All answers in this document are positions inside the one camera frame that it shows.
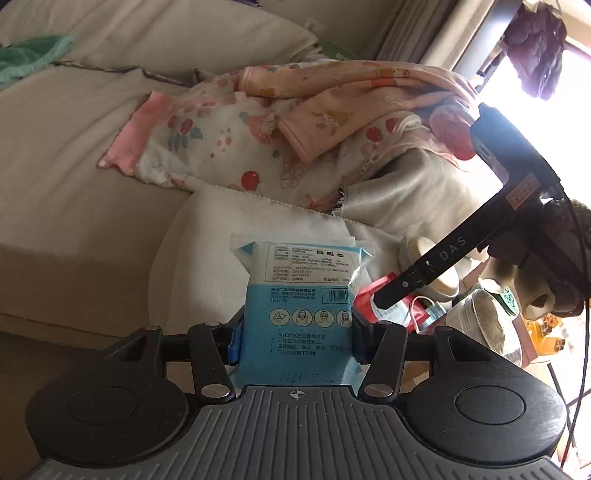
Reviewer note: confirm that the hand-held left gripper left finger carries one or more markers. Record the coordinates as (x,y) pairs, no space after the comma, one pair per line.
(234,344)

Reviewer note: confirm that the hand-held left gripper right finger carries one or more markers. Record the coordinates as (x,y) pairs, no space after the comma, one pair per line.
(361,341)

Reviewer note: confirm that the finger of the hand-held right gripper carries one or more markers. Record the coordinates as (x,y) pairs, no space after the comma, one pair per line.
(397,290)

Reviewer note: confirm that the blue face mask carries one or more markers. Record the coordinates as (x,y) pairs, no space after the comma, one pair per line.
(436,314)

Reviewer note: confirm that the beige round powder puff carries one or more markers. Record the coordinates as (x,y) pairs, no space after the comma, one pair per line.
(445,284)

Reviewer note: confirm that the blue white mask pack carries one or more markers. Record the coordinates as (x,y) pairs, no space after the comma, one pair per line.
(300,295)

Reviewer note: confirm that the person's right forearm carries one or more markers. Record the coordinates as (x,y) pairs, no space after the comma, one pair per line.
(581,281)

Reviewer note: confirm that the person's right hand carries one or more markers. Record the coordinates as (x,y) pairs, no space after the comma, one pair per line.
(535,290)

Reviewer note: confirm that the red packet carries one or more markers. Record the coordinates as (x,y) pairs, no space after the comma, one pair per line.
(362,300)

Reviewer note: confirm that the white jar flower label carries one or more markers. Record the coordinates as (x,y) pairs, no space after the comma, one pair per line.
(485,323)

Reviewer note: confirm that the dark hanging garment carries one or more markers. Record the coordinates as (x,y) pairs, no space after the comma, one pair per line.
(535,46)

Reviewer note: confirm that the pleated curtain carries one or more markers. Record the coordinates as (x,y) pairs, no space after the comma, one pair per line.
(415,27)

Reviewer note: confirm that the pink printed garment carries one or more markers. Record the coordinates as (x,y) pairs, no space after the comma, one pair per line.
(351,92)

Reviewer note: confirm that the pink printed blanket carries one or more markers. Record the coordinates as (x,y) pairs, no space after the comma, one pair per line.
(217,138)

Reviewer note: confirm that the beige sofa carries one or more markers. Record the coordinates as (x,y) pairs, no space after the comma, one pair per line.
(69,184)

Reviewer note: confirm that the green cloth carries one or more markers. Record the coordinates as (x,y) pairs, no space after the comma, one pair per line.
(27,57)

